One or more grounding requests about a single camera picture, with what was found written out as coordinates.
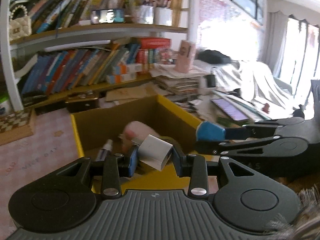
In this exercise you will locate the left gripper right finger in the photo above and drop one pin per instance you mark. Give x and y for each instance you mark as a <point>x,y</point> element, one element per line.
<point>193,166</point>

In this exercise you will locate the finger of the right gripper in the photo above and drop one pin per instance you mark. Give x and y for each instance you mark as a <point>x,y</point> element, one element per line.
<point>207,131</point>

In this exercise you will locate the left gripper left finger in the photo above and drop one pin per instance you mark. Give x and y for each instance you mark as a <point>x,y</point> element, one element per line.
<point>117,166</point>

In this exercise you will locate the white spray bottle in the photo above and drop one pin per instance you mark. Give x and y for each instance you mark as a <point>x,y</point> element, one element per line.
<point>105,151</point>

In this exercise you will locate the white USB charger cube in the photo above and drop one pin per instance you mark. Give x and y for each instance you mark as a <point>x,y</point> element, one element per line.
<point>153,151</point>

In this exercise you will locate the green thick book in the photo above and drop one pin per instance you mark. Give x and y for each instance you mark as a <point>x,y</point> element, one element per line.
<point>226,122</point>

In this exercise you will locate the black power adapter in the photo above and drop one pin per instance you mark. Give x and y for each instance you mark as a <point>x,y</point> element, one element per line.
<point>211,81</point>

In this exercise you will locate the pink checkered tablecloth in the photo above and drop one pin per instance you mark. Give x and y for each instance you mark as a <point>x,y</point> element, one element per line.
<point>52,146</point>

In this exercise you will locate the pink pen holder cup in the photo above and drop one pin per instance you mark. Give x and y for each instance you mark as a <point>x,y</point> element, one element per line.
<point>185,57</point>

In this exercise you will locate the black gold wooden box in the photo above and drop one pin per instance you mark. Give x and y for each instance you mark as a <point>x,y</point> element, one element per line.
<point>79,102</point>

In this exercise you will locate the black cap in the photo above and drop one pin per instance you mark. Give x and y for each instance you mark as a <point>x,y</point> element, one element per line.
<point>213,57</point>

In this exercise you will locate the orange white medicine box lower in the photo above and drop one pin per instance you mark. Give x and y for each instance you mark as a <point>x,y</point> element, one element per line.
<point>115,79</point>

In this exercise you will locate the orange white medicine box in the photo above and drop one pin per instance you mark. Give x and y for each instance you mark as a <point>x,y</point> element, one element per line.
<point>127,68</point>
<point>115,79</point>

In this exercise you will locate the wooden chess board box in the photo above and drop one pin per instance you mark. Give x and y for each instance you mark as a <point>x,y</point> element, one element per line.
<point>17,126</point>

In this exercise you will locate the red thick dictionary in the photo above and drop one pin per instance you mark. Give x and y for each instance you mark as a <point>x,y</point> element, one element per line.
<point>153,42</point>

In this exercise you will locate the white green lidded jar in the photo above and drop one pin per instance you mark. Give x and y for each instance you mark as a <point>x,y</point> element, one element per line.
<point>5,105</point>

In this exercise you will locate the white bookshelf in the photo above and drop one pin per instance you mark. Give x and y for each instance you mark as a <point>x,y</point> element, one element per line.
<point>79,34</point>

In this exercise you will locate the white quilted pearl handbag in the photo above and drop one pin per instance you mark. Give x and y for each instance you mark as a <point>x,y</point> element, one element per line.
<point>21,26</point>

